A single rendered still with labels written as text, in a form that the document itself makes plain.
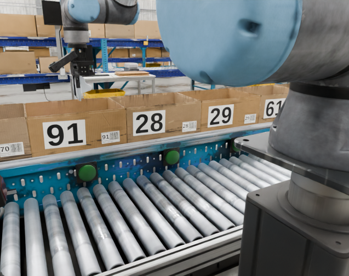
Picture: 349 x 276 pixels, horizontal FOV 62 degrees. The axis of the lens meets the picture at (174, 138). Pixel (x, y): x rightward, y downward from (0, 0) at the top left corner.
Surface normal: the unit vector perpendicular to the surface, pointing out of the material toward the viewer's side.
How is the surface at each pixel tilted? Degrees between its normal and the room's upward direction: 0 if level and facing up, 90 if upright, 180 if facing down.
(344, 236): 0
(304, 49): 121
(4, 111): 90
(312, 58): 127
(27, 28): 90
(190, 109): 90
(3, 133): 90
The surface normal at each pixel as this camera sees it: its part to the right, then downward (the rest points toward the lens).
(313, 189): -0.74, 0.20
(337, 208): -0.11, 0.31
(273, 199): 0.01, -0.95
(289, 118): -0.90, -0.26
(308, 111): -0.81, -0.19
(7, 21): 0.48, 0.26
